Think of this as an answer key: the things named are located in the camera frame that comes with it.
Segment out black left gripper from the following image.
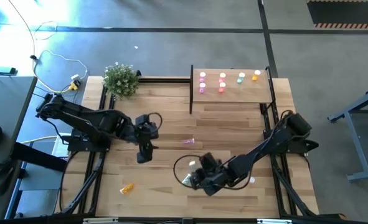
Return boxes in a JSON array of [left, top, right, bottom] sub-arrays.
[[130, 123, 159, 164]]

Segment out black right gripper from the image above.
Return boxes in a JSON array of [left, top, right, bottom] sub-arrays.
[[189, 166, 231, 197]]

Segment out wooden shelf with black legs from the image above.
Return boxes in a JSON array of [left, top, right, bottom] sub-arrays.
[[189, 64, 273, 115]]

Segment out green plant in black pot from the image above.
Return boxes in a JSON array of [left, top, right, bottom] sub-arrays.
[[101, 62, 141, 100]]

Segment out white and yellow plug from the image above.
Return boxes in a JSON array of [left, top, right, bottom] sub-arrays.
[[68, 73, 82, 91]]

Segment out black computer mouse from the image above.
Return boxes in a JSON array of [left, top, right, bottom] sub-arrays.
[[0, 169, 13, 197]]

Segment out grey desk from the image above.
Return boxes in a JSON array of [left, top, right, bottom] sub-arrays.
[[0, 76, 38, 218]]

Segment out black mat with striped edge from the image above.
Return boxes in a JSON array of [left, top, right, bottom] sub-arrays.
[[306, 0, 368, 30]]

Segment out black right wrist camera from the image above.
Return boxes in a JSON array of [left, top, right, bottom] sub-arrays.
[[201, 152, 218, 170]]

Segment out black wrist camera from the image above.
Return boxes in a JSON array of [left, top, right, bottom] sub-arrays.
[[135, 114, 150, 126], [201, 152, 218, 170]]

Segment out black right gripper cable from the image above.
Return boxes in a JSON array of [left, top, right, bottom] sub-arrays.
[[172, 154, 205, 189]]

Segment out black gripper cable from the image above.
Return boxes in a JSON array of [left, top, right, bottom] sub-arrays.
[[172, 154, 205, 189], [144, 111, 163, 133]]

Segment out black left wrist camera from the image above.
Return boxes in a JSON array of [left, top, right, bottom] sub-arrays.
[[135, 114, 150, 126]]

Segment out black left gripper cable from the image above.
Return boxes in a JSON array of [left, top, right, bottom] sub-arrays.
[[144, 111, 163, 133]]

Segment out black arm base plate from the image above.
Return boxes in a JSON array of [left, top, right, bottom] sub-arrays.
[[263, 127, 320, 156], [67, 129, 111, 153]]

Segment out white cable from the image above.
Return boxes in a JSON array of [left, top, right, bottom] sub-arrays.
[[7, 0, 90, 94]]

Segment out blue-grey table frame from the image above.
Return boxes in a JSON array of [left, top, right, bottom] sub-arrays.
[[326, 85, 368, 183]]

